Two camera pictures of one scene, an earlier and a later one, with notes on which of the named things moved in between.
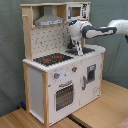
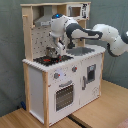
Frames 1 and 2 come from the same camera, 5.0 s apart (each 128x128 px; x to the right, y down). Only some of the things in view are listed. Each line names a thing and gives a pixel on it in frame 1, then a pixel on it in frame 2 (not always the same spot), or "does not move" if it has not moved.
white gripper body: [79, 49] -> [61, 46]
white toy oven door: [64, 95] does not move
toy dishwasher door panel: [91, 76] does not move
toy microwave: [77, 11] does not move
